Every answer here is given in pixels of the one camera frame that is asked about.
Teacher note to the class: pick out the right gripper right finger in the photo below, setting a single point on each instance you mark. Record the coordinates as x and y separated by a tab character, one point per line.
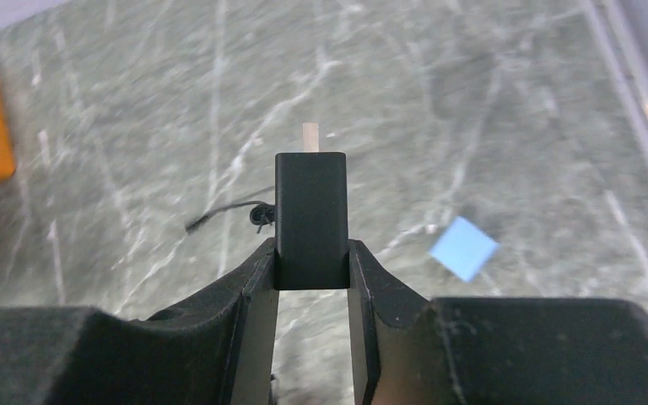
481	350

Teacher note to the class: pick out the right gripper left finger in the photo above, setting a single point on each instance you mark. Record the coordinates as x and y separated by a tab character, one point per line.
214	347

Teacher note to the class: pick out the black plug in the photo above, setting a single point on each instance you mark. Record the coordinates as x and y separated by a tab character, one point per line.
310	214

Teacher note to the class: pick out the blue usb charger plug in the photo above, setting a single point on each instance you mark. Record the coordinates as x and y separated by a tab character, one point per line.
463	249

